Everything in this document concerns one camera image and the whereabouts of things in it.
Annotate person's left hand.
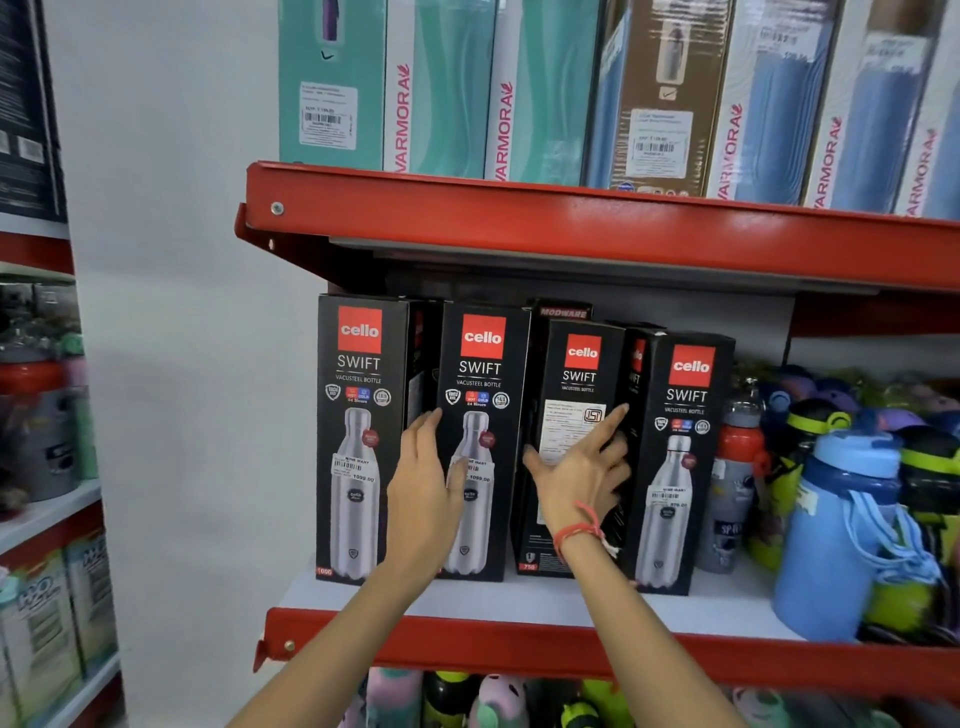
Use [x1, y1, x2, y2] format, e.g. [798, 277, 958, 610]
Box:
[385, 408, 472, 577]

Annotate person's right hand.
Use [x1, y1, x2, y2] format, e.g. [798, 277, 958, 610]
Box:
[522, 402, 633, 543]

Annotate black steel bottle box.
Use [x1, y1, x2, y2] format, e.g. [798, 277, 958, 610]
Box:
[435, 300, 533, 584]
[315, 293, 435, 587]
[621, 327, 737, 597]
[625, 321, 670, 425]
[510, 318, 629, 580]

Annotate person's right forearm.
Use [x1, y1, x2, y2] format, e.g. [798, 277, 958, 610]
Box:
[558, 525, 748, 728]

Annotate person's left forearm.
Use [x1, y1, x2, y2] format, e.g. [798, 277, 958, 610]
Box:
[225, 558, 451, 728]

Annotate grey bottle with red collar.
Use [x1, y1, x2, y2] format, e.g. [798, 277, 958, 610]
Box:
[694, 390, 768, 576]

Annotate black box with red lettering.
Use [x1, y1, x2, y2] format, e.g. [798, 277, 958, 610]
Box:
[525, 297, 594, 331]

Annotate red metal shelf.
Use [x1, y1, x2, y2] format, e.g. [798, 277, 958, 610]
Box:
[234, 160, 960, 295]
[252, 556, 960, 704]

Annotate green black kids bottle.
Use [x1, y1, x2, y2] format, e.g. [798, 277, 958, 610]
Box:
[745, 397, 854, 573]

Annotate row of pastel animal bottles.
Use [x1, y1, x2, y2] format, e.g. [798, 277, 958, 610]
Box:
[336, 667, 960, 728]

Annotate pile of colourful kids bottles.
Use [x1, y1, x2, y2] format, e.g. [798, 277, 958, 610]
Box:
[731, 358, 960, 648]

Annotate blue white bottle box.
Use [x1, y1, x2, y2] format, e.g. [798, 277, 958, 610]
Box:
[891, 45, 960, 222]
[703, 0, 843, 206]
[801, 0, 951, 216]
[583, 0, 633, 189]

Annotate brown bottle box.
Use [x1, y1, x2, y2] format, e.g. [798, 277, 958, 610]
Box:
[607, 0, 738, 199]

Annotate teal white bottle box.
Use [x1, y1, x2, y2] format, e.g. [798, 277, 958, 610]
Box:
[483, 0, 603, 187]
[382, 0, 499, 180]

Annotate slim green bottle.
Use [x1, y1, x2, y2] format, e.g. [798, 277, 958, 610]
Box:
[58, 332, 100, 482]

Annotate white green product box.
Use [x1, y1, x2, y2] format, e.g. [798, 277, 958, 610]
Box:
[63, 527, 120, 678]
[0, 553, 85, 727]

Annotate white shelving unit red trim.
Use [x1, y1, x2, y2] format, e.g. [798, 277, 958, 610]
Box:
[0, 212, 127, 728]

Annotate plain teal bottle box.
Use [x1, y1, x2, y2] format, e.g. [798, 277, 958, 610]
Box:
[277, 0, 389, 173]

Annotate grey jug with red lid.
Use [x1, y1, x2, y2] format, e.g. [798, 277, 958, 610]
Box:
[0, 346, 82, 505]

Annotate large black carton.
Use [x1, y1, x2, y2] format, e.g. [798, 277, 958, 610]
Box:
[0, 0, 70, 224]

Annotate red thread bracelet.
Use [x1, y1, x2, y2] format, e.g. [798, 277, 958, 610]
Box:
[552, 501, 621, 562]

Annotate blue water bottle with strap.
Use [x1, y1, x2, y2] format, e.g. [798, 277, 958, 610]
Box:
[771, 429, 943, 644]

